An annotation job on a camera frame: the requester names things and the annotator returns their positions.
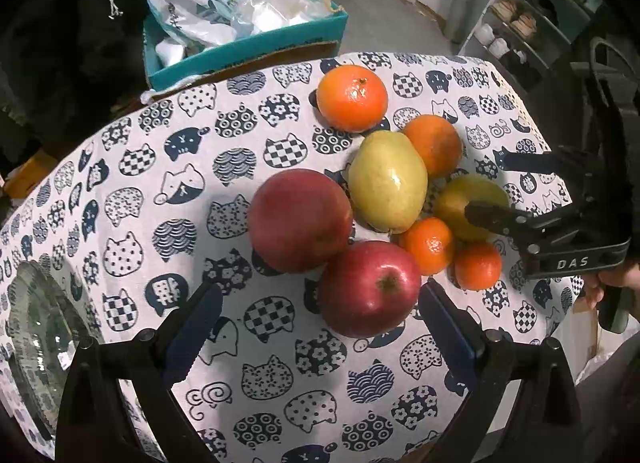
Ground green pear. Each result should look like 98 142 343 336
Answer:
433 174 509 242

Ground red apple front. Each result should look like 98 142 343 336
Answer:
317 241 421 339

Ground red apple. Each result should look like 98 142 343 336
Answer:
247 168 352 273
317 241 421 339

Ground right hand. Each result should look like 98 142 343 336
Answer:
582 261 640 309

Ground small mandarin right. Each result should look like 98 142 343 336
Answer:
454 242 502 291

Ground small mandarin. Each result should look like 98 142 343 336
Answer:
454 242 502 291
398 217 456 275

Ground small mandarin middle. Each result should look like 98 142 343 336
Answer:
398 217 456 275

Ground glass plate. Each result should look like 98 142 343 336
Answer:
8 261 103 440

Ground yellow pear centre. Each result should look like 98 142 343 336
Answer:
347 131 428 233

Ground shoe rack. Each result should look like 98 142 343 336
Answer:
460 0 602 93

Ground cat pattern tablecloth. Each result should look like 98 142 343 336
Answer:
1 53 582 462

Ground large orange mandarin top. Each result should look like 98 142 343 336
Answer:
316 64 388 133

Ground red apple back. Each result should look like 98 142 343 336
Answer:
247 168 352 273

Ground teal cardboard box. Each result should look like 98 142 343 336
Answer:
143 8 348 90

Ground clear plastic bag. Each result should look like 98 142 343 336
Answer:
230 0 343 38

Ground black hanging jacket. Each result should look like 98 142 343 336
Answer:
1 0 148 168

